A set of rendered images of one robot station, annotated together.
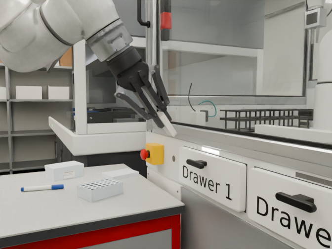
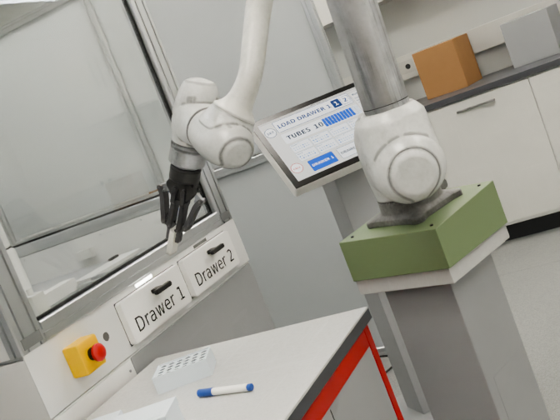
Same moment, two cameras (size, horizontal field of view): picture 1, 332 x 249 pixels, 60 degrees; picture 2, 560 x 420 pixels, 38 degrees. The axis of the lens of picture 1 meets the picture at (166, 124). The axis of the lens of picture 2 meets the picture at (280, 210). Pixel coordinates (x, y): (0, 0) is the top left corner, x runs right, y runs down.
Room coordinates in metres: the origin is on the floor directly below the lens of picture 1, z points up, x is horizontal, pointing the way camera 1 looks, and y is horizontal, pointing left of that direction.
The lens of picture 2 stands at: (1.73, 1.75, 1.25)
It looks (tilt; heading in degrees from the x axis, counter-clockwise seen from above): 7 degrees down; 232
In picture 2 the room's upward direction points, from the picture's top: 21 degrees counter-clockwise
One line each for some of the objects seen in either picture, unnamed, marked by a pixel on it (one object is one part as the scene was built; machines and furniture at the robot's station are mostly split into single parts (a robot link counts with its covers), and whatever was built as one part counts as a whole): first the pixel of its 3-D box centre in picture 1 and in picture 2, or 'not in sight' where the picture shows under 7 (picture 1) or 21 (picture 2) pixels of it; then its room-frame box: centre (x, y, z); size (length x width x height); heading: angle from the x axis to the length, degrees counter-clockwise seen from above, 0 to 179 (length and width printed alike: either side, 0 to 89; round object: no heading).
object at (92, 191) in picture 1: (100, 188); (184, 370); (0.93, 0.22, 0.78); 0.12 x 0.08 x 0.04; 138
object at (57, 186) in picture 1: (42, 187); (224, 390); (0.98, 0.43, 0.77); 0.14 x 0.02 x 0.02; 105
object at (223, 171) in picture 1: (207, 174); (156, 302); (0.76, -0.11, 0.87); 0.29 x 0.02 x 0.11; 25
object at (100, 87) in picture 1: (128, 93); not in sight; (2.45, 0.32, 1.13); 1.78 x 1.14 x 0.45; 25
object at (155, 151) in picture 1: (153, 153); (85, 355); (1.05, 0.05, 0.88); 0.07 x 0.05 x 0.07; 25
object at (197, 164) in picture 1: (198, 163); (159, 288); (0.75, -0.09, 0.91); 0.07 x 0.04 x 0.01; 25
